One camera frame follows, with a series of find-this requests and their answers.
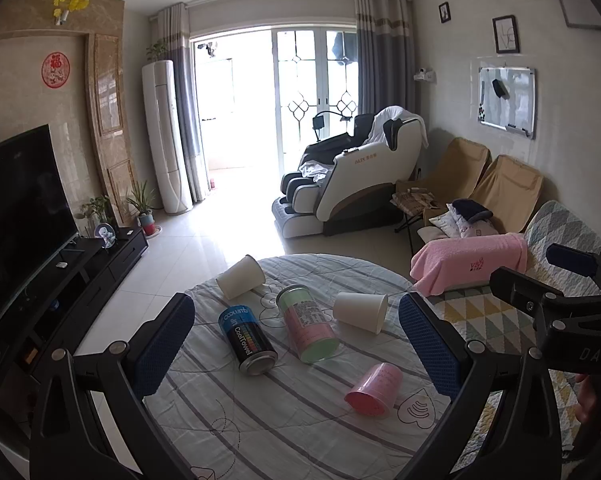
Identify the pink plastic cup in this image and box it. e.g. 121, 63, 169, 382
344, 362, 403, 417

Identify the potted plant red pot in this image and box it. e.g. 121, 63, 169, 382
126, 180, 159, 237

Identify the small green plant on cabinet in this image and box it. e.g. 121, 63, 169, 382
74, 195, 112, 238

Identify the white massage chair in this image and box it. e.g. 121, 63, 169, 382
272, 106, 429, 240

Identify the round red wall decoration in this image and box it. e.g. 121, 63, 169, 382
40, 51, 72, 89

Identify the grey curtain right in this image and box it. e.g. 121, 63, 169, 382
355, 0, 415, 114

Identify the dark blue cloth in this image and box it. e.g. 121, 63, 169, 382
453, 198, 494, 224

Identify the tan folding chair right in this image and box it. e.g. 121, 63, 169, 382
470, 155, 543, 234

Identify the green and pink can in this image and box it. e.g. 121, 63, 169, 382
276, 285, 340, 364

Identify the person's right hand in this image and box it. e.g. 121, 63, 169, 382
575, 374, 601, 425

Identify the white standing air conditioner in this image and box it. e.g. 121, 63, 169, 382
142, 60, 193, 214

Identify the tan folding chair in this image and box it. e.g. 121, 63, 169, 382
470, 155, 543, 234
403, 138, 489, 205

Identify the small black framed picture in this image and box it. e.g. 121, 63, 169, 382
438, 2, 451, 24

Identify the blue and black can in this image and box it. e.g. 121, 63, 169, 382
218, 306, 278, 376

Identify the black tv cabinet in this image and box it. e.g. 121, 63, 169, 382
0, 228, 148, 382

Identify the wall whiteboard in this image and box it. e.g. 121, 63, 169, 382
477, 66, 537, 139

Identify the grey curtain left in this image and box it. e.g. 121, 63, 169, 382
156, 2, 209, 204

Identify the pink blanket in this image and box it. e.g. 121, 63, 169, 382
410, 233, 527, 297

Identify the white paper cup far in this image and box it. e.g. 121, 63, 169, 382
216, 255, 266, 300

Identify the grey curtain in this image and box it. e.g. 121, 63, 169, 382
156, 2, 209, 204
355, 0, 415, 114

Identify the black framed picture middle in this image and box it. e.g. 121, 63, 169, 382
493, 15, 521, 54

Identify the white patterned pillow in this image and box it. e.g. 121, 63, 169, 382
429, 204, 499, 238

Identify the glass ball ornament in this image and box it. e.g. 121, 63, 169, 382
94, 222, 116, 248

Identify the tan folding chair left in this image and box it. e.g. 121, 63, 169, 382
403, 138, 489, 205

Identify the small folding side table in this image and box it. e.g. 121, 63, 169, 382
391, 181, 447, 254

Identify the white paper cup right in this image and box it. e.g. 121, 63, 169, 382
333, 292, 389, 335

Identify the black flat television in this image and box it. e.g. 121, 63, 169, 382
0, 125, 77, 315

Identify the white paper cup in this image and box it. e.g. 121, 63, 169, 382
333, 292, 389, 335
216, 255, 266, 300

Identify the striped quilted table cover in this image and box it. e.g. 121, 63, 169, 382
145, 254, 448, 479

